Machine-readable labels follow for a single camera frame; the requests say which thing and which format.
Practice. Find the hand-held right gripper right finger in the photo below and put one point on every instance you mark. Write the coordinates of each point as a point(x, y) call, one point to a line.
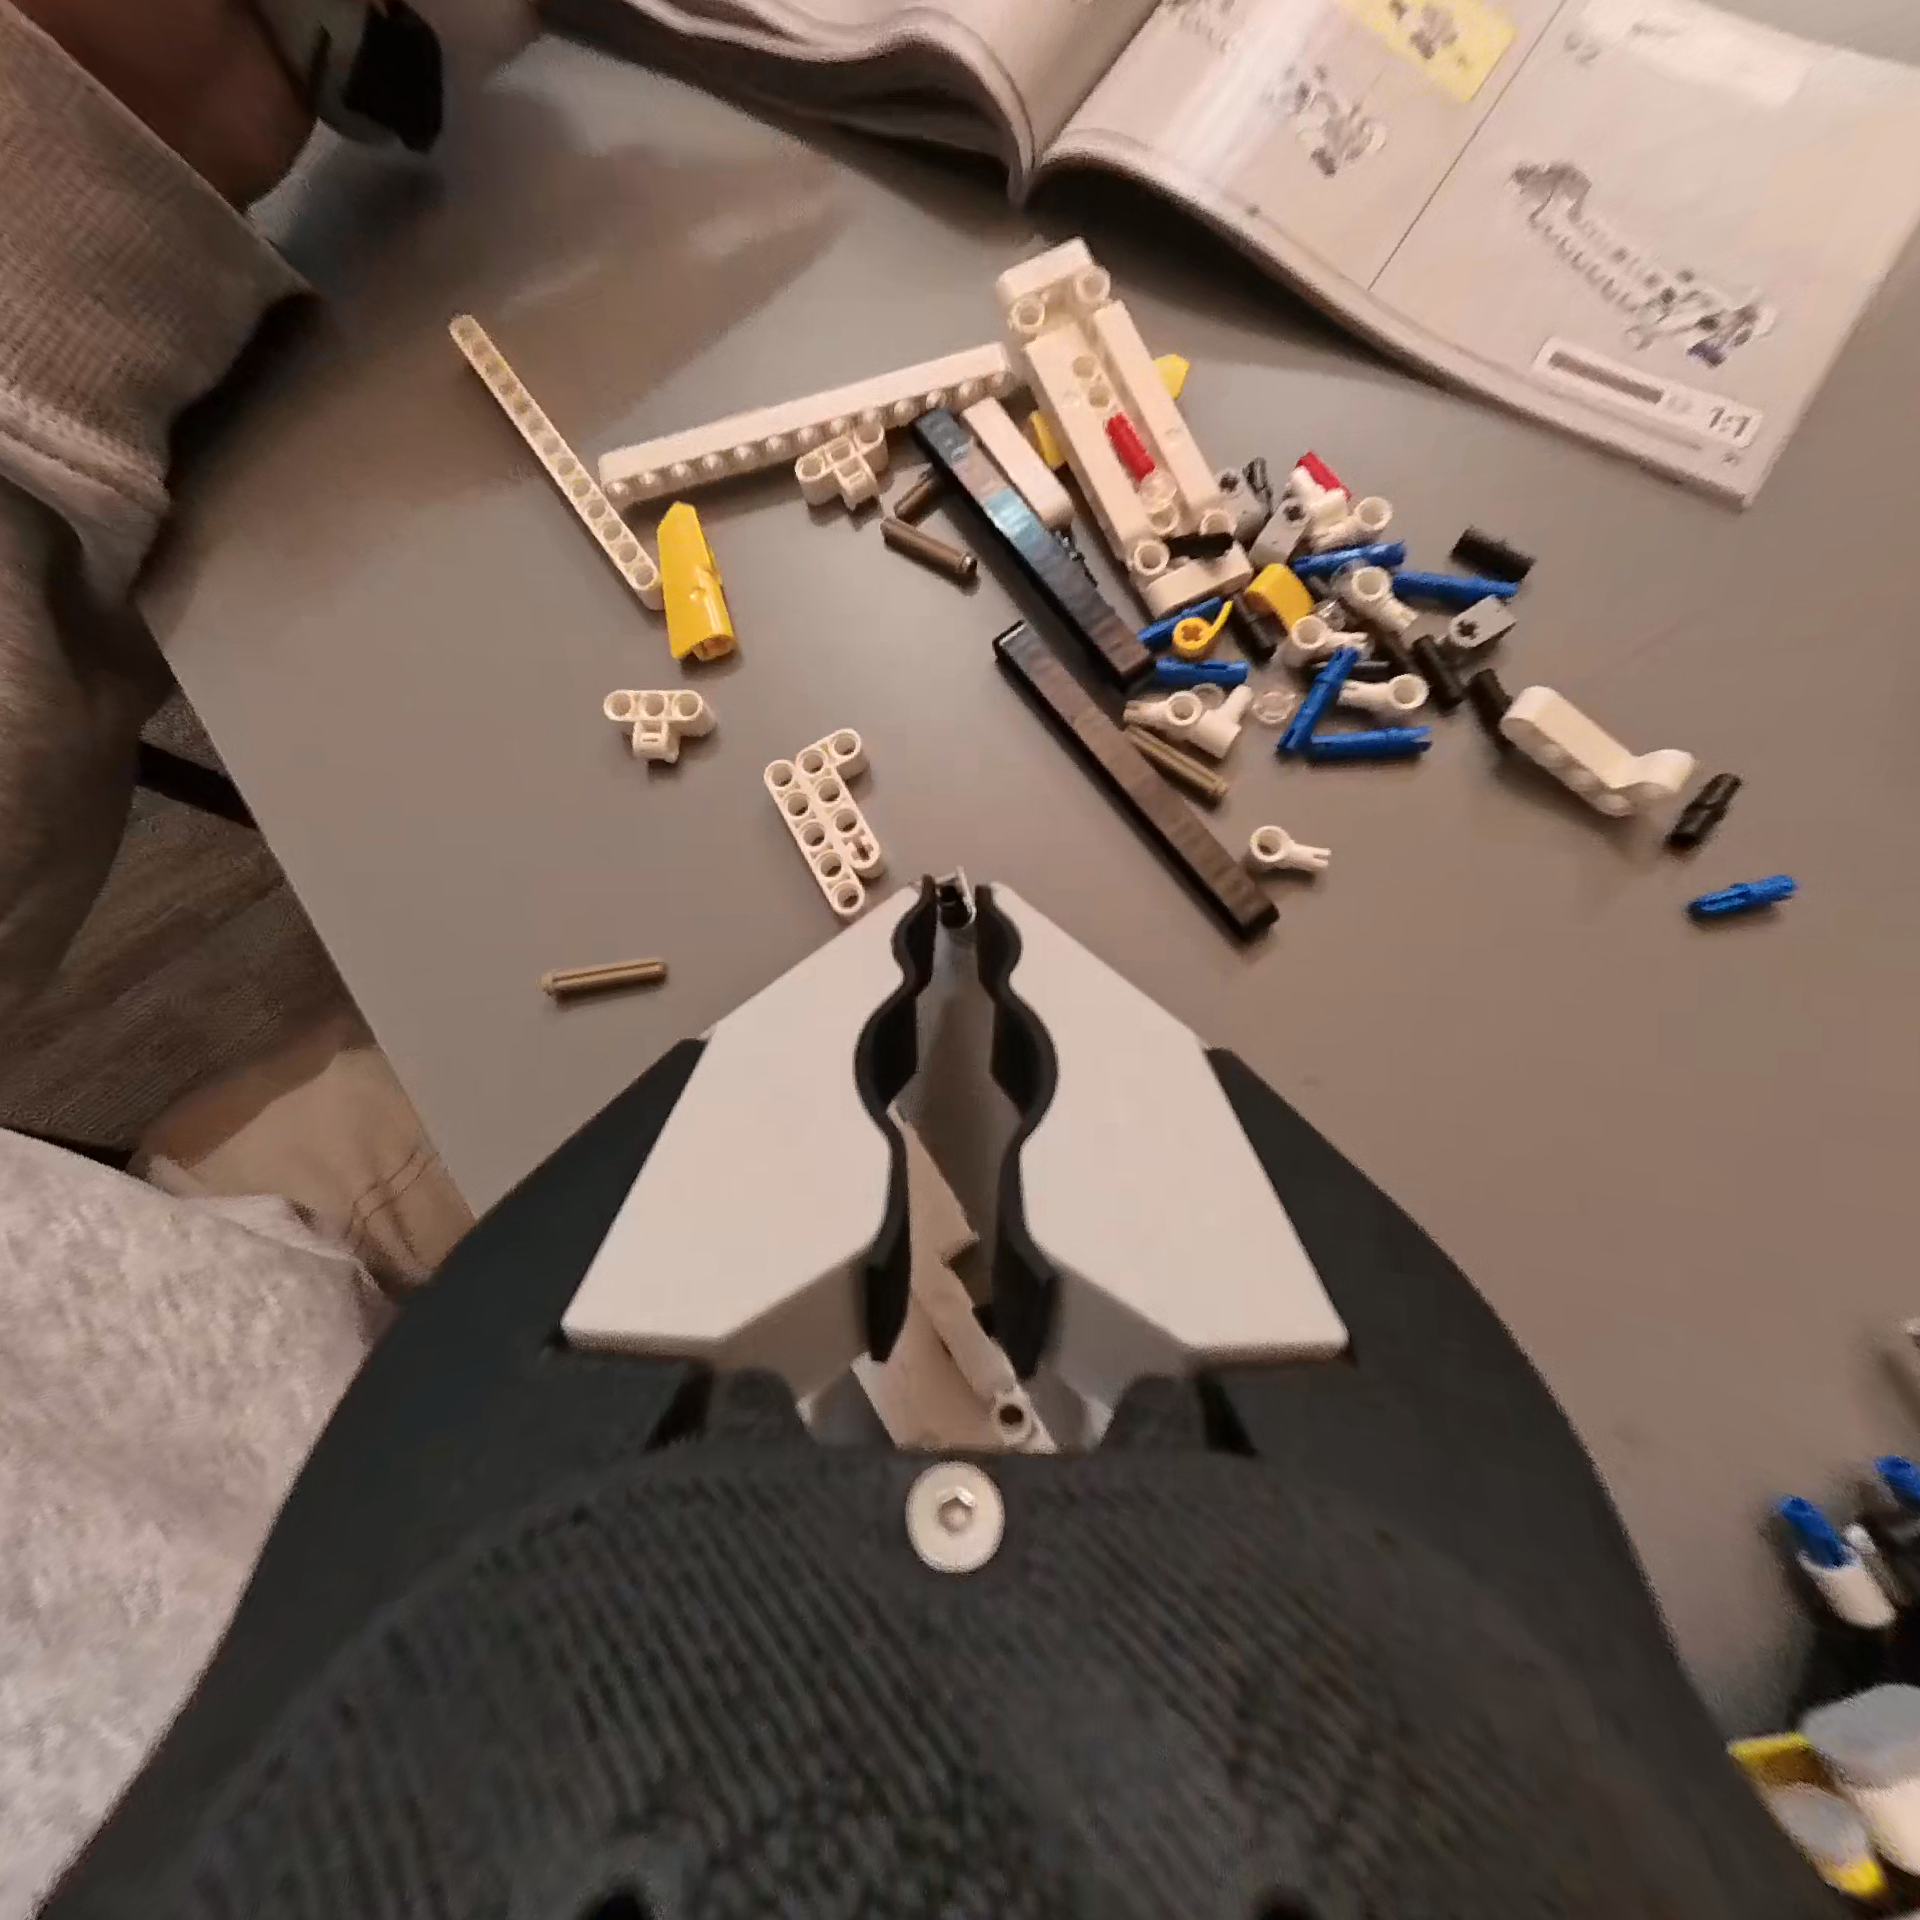
point(1171, 1201)

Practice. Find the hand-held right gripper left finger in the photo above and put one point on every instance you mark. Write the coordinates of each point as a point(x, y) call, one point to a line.
point(736, 1185)

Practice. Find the pile of small lego pieces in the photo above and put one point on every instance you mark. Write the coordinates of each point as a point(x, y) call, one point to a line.
point(1350, 601)

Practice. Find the person's left forearm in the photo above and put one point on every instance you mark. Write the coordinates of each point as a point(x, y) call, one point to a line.
point(106, 346)

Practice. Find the tan lego axle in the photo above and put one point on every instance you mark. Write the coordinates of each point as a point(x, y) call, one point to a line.
point(1178, 766)
point(604, 977)

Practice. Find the small white lego pin connector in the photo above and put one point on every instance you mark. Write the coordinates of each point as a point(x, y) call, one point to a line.
point(1282, 851)

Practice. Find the white L-shaped lego liftarm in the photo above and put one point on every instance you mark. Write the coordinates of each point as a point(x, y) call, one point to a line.
point(826, 826)

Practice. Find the thin white lego beam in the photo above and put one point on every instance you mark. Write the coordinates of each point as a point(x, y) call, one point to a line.
point(555, 456)

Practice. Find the long black lego beam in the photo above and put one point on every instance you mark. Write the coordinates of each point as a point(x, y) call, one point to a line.
point(1036, 555)
point(1140, 786)

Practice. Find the white T-shaped lego connector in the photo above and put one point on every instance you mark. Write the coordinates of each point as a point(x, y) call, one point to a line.
point(657, 716)

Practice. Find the long white lego brick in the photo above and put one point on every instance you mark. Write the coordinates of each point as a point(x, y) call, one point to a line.
point(781, 436)

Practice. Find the yellow lego panel piece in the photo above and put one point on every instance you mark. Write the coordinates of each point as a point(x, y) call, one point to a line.
point(698, 586)

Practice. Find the white lego cross connector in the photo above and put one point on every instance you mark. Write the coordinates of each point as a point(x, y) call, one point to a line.
point(841, 461)

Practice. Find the white bent lego liftarm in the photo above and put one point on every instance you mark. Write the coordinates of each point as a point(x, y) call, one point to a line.
point(1575, 741)

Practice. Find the blue lego pin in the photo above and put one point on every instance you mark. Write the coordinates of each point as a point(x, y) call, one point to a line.
point(1740, 895)

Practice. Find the black lego pin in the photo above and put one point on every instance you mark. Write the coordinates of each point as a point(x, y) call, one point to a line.
point(1704, 811)

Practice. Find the dark brown lego axle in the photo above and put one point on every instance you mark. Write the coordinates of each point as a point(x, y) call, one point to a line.
point(917, 491)
point(931, 547)

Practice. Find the short white lego beam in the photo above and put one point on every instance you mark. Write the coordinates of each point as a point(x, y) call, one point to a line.
point(1020, 456)

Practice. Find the partly built lego truck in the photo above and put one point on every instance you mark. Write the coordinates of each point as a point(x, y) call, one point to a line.
point(1845, 1575)

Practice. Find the lego instruction booklet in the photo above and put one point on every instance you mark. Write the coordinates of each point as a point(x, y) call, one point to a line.
point(1500, 196)

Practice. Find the person's left hand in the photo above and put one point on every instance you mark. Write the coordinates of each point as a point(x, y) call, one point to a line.
point(195, 75)

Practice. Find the white lego frame assembly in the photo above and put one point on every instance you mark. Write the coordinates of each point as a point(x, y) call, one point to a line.
point(1111, 406)

